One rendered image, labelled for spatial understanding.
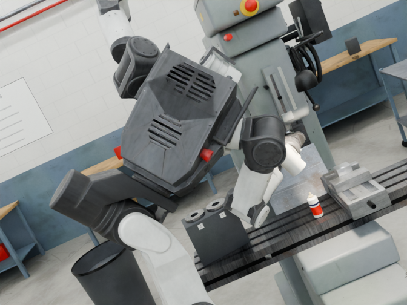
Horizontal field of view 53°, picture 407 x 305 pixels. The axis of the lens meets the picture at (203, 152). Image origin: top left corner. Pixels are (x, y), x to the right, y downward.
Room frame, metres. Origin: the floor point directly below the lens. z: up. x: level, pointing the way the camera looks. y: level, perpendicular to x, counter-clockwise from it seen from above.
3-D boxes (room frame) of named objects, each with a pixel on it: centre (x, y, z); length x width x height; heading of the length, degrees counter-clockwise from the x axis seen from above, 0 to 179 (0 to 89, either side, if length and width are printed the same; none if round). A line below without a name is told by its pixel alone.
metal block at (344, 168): (1.59, -0.49, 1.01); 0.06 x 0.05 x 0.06; 85
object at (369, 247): (1.60, -0.34, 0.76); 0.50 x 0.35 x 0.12; 178
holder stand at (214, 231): (1.63, 0.09, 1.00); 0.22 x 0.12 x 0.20; 98
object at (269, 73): (1.49, -0.33, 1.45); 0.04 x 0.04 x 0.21; 88
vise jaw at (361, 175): (1.53, -0.49, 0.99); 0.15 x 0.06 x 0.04; 85
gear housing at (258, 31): (1.64, -0.34, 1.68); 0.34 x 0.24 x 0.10; 178
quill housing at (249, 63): (1.60, -0.34, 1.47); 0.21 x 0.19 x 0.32; 88
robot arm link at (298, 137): (1.51, -0.31, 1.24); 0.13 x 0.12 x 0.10; 69
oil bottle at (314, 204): (1.55, -0.32, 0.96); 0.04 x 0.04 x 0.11
